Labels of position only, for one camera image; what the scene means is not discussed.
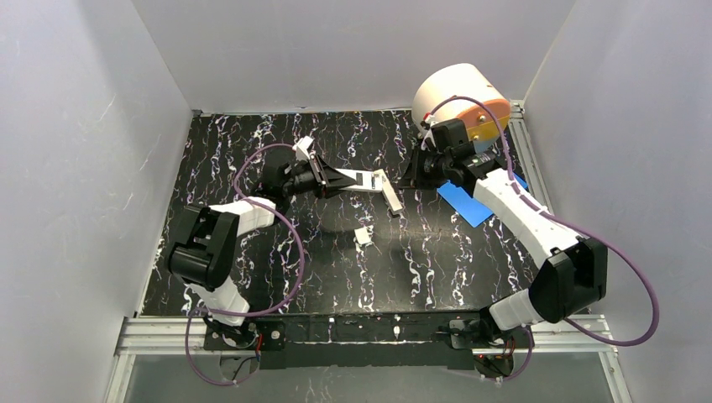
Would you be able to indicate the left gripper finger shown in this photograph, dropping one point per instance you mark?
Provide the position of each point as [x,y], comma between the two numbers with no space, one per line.
[324,173]
[334,185]

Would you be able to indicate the red white remote control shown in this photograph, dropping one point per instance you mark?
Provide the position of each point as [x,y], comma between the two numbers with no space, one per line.
[365,181]

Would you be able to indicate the blue square plate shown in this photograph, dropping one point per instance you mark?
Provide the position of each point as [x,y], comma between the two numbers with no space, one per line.
[474,212]

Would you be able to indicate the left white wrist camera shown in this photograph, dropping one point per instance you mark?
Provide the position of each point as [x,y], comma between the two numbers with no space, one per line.
[302,148]

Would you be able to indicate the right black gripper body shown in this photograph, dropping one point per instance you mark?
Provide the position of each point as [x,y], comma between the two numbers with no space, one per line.
[416,169]

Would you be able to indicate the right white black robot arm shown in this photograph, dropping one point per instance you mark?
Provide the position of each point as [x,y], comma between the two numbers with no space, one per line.
[572,268]

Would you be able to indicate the small white battery cover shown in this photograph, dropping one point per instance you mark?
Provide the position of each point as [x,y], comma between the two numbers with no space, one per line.
[363,235]

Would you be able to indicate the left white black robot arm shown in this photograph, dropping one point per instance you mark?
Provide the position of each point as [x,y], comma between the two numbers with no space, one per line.
[202,251]

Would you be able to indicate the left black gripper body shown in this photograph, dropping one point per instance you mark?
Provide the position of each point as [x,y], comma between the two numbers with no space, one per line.
[320,177]

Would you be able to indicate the white cylindrical drum box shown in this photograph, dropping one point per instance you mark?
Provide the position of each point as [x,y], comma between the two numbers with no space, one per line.
[462,91]

